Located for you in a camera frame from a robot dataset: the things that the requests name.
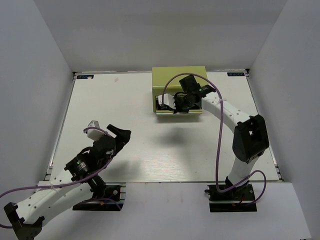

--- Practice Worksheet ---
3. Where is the corner label sticker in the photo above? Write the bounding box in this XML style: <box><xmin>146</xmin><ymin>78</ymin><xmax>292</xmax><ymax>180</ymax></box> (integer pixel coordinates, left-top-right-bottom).
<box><xmin>227</xmin><ymin>72</ymin><xmax>245</xmax><ymax>77</ymax></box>
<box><xmin>76</xmin><ymin>74</ymin><xmax>94</xmax><ymax>80</ymax></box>

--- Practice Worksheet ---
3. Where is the right corner label sticker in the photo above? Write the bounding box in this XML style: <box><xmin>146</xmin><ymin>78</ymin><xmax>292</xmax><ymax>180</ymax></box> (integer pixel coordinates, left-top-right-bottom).
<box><xmin>227</xmin><ymin>72</ymin><xmax>245</xmax><ymax>77</ymax></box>

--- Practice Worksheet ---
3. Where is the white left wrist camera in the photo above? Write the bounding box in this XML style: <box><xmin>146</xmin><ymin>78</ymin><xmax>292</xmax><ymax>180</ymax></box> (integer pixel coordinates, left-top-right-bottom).
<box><xmin>83</xmin><ymin>120</ymin><xmax>104</xmax><ymax>141</ymax></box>

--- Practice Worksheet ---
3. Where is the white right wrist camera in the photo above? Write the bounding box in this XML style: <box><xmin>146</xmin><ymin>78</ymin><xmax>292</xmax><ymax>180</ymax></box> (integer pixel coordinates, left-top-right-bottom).
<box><xmin>157</xmin><ymin>93</ymin><xmax>176</xmax><ymax>110</ymax></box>

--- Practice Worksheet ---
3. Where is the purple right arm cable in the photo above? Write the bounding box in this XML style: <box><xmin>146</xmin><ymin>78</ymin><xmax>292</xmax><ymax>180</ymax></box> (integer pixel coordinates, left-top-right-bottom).
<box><xmin>161</xmin><ymin>73</ymin><xmax>267</xmax><ymax>206</ymax></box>

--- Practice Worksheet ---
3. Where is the green metal drawer chest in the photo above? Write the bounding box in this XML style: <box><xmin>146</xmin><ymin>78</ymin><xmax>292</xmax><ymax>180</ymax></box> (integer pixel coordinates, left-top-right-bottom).
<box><xmin>152</xmin><ymin>66</ymin><xmax>209</xmax><ymax>114</ymax></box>

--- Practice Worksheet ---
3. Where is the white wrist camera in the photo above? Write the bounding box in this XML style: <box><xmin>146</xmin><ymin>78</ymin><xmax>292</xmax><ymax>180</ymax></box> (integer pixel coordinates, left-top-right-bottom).
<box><xmin>157</xmin><ymin>93</ymin><xmax>176</xmax><ymax>110</ymax></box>
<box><xmin>83</xmin><ymin>120</ymin><xmax>104</xmax><ymax>141</ymax></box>

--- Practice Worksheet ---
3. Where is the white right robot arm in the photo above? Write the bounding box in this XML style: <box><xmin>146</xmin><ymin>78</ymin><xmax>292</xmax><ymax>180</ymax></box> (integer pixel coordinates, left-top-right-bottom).
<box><xmin>179</xmin><ymin>72</ymin><xmax>270</xmax><ymax>200</ymax></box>

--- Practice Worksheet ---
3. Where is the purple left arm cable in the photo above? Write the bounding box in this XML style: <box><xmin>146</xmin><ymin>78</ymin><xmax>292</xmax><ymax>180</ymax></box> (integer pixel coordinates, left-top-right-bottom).
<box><xmin>0</xmin><ymin>126</ymin><xmax>125</xmax><ymax>229</ymax></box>

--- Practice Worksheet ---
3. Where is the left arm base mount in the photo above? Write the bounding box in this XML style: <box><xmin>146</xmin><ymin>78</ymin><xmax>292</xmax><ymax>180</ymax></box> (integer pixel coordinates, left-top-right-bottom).
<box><xmin>72</xmin><ymin>183</ymin><xmax>127</xmax><ymax>212</ymax></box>

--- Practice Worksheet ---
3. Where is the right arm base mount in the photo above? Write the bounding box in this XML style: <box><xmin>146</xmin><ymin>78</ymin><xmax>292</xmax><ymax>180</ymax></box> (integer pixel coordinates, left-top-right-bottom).
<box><xmin>204</xmin><ymin>184</ymin><xmax>257</xmax><ymax>213</ymax></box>

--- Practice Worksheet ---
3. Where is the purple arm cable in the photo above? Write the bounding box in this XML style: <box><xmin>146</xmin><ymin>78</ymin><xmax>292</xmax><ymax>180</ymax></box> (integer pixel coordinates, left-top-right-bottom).
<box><xmin>0</xmin><ymin>126</ymin><xmax>125</xmax><ymax>229</ymax></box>
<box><xmin>161</xmin><ymin>73</ymin><xmax>267</xmax><ymax>206</ymax></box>

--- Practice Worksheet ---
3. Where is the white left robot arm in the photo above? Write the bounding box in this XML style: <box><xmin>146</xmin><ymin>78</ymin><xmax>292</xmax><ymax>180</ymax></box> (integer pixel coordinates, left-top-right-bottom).
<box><xmin>4</xmin><ymin>121</ymin><xmax>131</xmax><ymax>240</ymax></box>

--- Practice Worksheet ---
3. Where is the left corner label sticker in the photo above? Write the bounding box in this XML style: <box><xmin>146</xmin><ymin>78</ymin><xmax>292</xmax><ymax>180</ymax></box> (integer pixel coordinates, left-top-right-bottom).
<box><xmin>76</xmin><ymin>74</ymin><xmax>94</xmax><ymax>80</ymax></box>

